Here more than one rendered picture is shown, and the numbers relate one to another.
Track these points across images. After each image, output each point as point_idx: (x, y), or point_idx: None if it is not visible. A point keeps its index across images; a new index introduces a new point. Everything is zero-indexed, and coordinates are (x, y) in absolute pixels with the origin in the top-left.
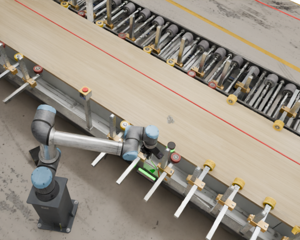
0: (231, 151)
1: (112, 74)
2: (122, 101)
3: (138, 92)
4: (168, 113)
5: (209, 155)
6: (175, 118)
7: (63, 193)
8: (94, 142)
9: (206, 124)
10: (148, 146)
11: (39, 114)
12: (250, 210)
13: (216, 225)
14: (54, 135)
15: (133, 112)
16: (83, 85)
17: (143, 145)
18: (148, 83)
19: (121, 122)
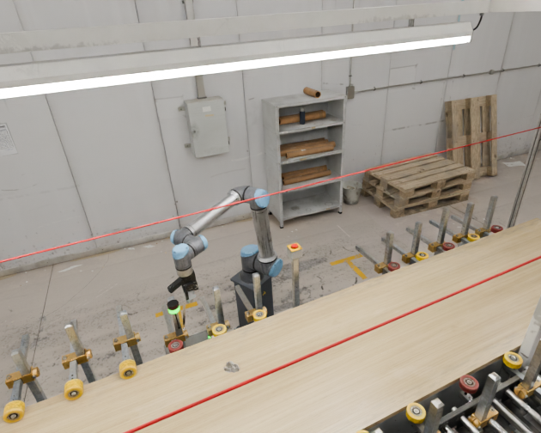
0: (117, 423)
1: (358, 332)
2: (299, 326)
3: (306, 350)
4: (245, 371)
5: (142, 387)
6: (228, 376)
7: (241, 284)
8: (204, 212)
9: (186, 417)
10: None
11: (254, 187)
12: None
13: None
14: (229, 193)
15: (273, 329)
16: (349, 296)
17: None
18: (320, 371)
19: (264, 311)
